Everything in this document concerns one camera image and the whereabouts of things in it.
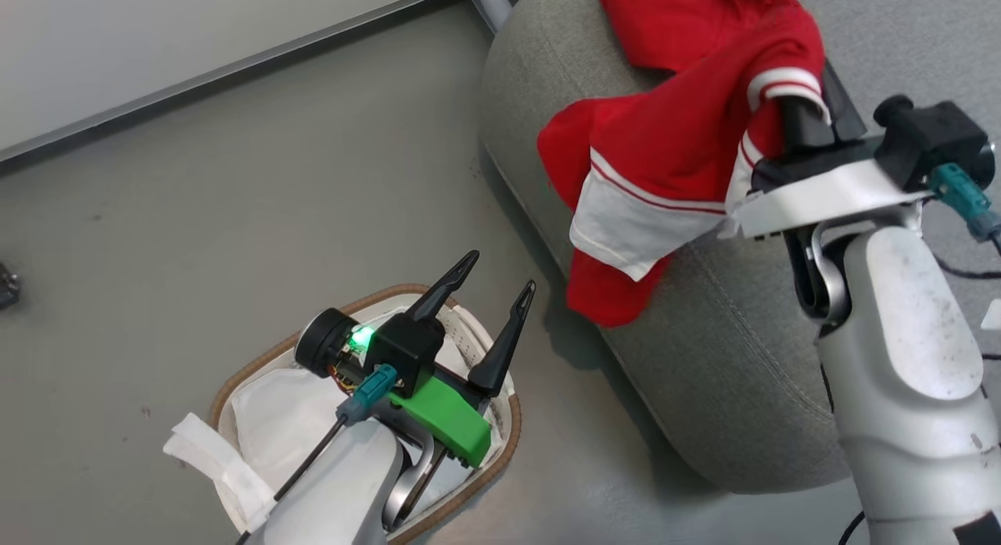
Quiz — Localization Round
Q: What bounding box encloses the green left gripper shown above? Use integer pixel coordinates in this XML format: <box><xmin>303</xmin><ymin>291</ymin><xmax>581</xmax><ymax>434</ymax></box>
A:
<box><xmin>294</xmin><ymin>250</ymin><xmax>537</xmax><ymax>471</ymax></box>

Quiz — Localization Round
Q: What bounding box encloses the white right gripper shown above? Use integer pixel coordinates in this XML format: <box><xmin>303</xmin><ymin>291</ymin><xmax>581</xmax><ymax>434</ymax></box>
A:
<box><xmin>734</xmin><ymin>59</ymin><xmax>937</xmax><ymax>241</ymax></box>

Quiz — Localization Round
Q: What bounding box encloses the red and white shirt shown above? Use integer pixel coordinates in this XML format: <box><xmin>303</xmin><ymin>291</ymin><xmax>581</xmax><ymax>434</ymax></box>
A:
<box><xmin>536</xmin><ymin>0</ymin><xmax>831</xmax><ymax>328</ymax></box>

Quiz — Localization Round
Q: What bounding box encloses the grey fabric sofa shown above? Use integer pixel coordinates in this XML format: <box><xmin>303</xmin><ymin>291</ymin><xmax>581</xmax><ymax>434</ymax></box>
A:
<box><xmin>479</xmin><ymin>0</ymin><xmax>1001</xmax><ymax>495</ymax></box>

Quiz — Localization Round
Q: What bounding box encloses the white laundry basket brown rim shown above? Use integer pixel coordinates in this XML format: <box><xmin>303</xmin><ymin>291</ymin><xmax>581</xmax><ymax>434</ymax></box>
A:
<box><xmin>207</xmin><ymin>283</ymin><xmax>523</xmax><ymax>545</ymax></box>

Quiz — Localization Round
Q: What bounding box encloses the teal left cable connector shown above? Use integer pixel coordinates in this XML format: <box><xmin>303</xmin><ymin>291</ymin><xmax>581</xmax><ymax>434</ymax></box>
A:
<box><xmin>336</xmin><ymin>364</ymin><xmax>398</xmax><ymax>427</ymax></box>

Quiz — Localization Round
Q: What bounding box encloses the teal cable connector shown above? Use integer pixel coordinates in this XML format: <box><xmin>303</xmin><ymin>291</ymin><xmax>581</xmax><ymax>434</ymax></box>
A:
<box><xmin>931</xmin><ymin>163</ymin><xmax>1001</xmax><ymax>242</ymax></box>
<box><xmin>336</xmin><ymin>364</ymin><xmax>398</xmax><ymax>427</ymax></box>

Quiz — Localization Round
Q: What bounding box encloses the teal right cable connector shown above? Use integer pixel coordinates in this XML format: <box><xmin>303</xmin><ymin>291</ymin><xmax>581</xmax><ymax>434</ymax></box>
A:
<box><xmin>931</xmin><ymin>163</ymin><xmax>1001</xmax><ymax>242</ymax></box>

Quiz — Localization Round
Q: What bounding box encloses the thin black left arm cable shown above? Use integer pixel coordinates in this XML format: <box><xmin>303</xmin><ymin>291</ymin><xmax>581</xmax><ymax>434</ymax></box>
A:
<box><xmin>235</xmin><ymin>416</ymin><xmax>349</xmax><ymax>545</ymax></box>

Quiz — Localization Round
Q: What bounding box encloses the grey partition post with feet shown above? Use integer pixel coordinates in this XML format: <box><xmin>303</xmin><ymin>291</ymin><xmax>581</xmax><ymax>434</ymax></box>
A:
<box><xmin>465</xmin><ymin>0</ymin><xmax>533</xmax><ymax>34</ymax></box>

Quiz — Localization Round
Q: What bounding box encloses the grey partition bottom rail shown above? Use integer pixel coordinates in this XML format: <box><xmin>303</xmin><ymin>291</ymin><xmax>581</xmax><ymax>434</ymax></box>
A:
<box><xmin>0</xmin><ymin>0</ymin><xmax>470</xmax><ymax>167</ymax></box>

